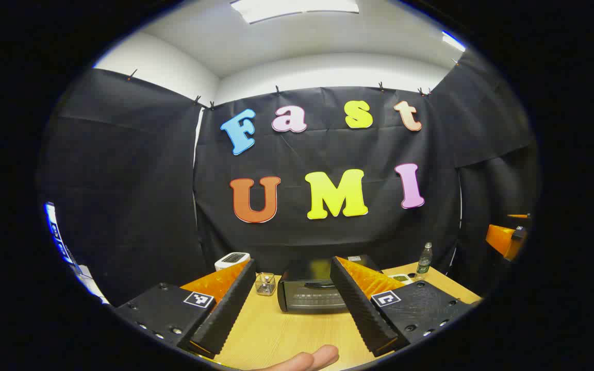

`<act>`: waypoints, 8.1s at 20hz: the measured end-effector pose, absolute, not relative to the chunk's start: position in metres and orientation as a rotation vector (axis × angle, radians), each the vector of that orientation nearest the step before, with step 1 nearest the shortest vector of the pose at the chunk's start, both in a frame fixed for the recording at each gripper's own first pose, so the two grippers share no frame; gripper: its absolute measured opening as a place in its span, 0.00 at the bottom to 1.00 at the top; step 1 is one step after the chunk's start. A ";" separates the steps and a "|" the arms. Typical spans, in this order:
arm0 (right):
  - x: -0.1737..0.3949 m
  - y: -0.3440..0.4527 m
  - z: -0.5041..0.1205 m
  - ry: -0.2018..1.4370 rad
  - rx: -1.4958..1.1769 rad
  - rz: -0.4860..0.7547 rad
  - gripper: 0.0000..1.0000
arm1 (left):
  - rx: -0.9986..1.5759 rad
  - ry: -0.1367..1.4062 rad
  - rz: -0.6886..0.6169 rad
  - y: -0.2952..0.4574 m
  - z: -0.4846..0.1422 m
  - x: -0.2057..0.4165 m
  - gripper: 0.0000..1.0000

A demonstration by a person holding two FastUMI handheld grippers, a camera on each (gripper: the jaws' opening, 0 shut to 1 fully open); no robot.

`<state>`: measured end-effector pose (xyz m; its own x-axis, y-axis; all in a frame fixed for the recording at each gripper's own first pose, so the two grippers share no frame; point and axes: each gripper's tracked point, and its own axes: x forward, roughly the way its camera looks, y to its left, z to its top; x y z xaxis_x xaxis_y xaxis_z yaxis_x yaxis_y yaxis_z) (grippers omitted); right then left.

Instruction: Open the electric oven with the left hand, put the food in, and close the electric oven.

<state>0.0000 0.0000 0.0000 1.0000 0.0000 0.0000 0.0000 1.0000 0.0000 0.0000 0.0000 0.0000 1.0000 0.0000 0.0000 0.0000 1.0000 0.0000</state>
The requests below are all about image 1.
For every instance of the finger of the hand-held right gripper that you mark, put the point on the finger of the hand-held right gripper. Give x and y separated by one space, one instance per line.
500 241

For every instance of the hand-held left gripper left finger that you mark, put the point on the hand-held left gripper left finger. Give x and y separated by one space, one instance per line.
227 314

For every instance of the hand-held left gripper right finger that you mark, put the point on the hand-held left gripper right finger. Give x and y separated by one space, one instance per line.
361 309

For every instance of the black electric oven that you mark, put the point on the black electric oven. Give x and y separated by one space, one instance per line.
307 293

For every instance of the white divided seasoning dish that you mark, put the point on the white divided seasoning dish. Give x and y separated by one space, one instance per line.
401 279

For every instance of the white toaster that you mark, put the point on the white toaster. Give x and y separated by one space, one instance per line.
230 262

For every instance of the clear plastic water bottle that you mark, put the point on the clear plastic water bottle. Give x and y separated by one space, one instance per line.
424 264

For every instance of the black backdrop cloth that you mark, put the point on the black backdrop cloth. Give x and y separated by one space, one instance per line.
121 180

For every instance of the white striped board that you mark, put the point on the white striped board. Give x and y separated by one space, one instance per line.
52 224

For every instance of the small ceiling light panel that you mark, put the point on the small ceiling light panel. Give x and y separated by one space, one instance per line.
454 42

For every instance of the large ceiling light panel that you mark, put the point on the large ceiling light panel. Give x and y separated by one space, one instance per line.
297 7

